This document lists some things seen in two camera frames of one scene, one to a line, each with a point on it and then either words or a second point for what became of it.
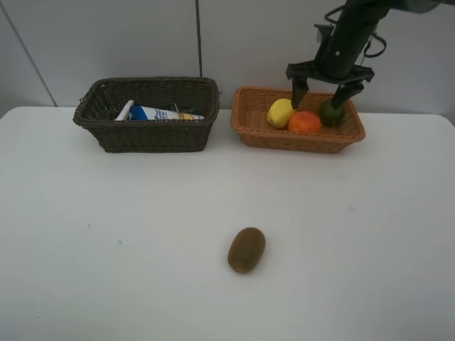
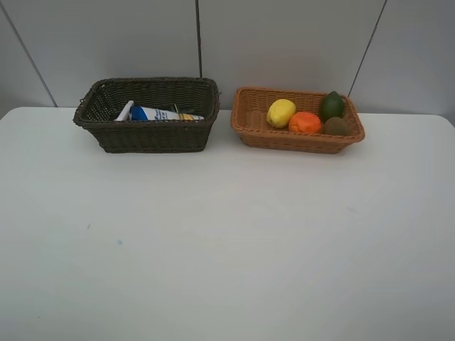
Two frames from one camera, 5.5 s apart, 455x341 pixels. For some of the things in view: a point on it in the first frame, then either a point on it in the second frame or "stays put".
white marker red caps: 124,114 stays put
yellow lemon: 279,111 stays put
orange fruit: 304,122 stays put
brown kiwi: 247,250 to 336,126
